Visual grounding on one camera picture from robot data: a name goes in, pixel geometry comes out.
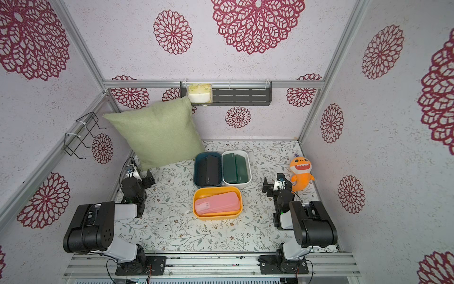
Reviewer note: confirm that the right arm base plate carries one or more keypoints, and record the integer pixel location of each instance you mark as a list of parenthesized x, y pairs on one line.
[(273, 265)]

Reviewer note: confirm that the green pencil case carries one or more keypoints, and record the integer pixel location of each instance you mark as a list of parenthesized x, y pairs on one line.
[(233, 179), (228, 166), (241, 169)]

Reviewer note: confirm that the dark teal storage box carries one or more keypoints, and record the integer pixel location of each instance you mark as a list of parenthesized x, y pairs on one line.
[(197, 160)]

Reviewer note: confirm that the aluminium front rail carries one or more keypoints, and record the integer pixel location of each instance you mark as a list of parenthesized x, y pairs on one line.
[(215, 265)]

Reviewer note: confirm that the orange shark plush toy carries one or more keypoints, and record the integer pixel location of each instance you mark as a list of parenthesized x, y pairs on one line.
[(301, 169)]

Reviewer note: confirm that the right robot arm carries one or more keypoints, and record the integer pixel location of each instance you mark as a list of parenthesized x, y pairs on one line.
[(310, 222)]

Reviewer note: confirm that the dark wall shelf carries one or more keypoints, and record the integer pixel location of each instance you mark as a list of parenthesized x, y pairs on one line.
[(234, 92)]

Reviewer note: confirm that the black pencil case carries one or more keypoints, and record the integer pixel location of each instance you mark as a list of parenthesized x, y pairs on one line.
[(219, 179), (202, 172), (213, 172)]

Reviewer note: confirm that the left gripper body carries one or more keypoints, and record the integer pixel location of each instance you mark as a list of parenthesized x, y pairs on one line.
[(145, 184)]

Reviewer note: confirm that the light green pillow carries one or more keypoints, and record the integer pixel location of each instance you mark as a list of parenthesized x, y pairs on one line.
[(160, 134)]

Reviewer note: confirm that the black wire wall rack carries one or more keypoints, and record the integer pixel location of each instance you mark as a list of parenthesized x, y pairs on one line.
[(85, 125)]

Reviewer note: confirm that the yellow white sponge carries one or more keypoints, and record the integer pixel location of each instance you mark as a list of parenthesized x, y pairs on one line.
[(200, 93)]

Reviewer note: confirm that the black pencil case front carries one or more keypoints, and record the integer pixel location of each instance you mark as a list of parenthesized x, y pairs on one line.
[(219, 179)]

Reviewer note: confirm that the yellow storage box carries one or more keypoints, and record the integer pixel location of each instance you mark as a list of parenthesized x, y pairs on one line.
[(232, 210)]

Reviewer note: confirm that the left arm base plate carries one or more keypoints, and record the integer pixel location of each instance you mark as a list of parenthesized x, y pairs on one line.
[(151, 265)]

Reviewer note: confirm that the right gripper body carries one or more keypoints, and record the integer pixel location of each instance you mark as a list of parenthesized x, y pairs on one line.
[(271, 186)]

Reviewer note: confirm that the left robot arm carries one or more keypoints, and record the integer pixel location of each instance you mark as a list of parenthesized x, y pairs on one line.
[(92, 229)]

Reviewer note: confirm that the white storage box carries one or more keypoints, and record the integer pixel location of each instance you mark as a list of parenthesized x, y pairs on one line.
[(239, 185)]

